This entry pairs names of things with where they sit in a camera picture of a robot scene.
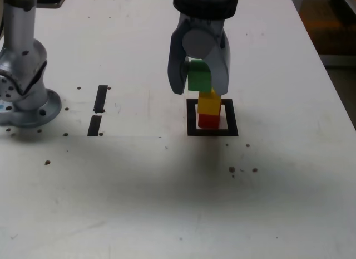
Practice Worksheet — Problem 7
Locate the black tape square outline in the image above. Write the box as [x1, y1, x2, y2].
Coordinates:
[186, 98, 239, 137]

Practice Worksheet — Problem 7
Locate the green cube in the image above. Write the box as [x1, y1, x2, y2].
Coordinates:
[187, 59, 212, 92]

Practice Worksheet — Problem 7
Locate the red cube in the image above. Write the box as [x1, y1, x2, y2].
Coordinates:
[197, 113, 220, 129]

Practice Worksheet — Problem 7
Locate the black tape strip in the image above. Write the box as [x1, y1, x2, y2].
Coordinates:
[87, 85, 108, 137]

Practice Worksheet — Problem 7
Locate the yellow cube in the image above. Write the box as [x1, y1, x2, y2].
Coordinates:
[197, 88, 222, 116]

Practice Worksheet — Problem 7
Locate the black flat phone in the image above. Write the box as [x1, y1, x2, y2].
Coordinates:
[36, 0, 71, 9]

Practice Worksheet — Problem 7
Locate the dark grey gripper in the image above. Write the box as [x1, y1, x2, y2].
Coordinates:
[167, 13, 233, 96]

